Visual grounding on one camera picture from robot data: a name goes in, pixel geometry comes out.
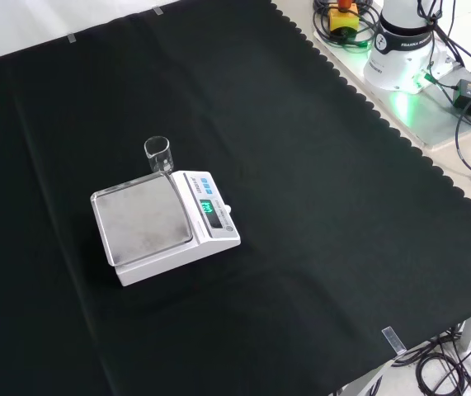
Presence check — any small clear glass beaker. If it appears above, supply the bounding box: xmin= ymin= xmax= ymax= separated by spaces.
xmin=143 ymin=135 xmax=175 ymax=174

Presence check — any black scalloped bench cloth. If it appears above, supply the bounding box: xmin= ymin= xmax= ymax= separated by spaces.
xmin=0 ymin=0 xmax=471 ymax=396

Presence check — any white electronic balance steel pan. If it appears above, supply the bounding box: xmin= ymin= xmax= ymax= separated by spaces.
xmin=90 ymin=170 xmax=242 ymax=288

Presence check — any yellow emergency stop button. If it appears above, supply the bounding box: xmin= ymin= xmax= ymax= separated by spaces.
xmin=327 ymin=0 xmax=360 ymax=37

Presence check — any large clear tape strip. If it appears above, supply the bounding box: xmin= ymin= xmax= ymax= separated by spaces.
xmin=380 ymin=326 xmax=408 ymax=356

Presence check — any black cable bundle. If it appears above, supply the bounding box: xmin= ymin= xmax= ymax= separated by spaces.
xmin=312 ymin=0 xmax=380 ymax=51

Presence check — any black floor cable tangle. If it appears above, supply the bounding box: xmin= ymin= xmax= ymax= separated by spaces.
xmin=365 ymin=319 xmax=471 ymax=396

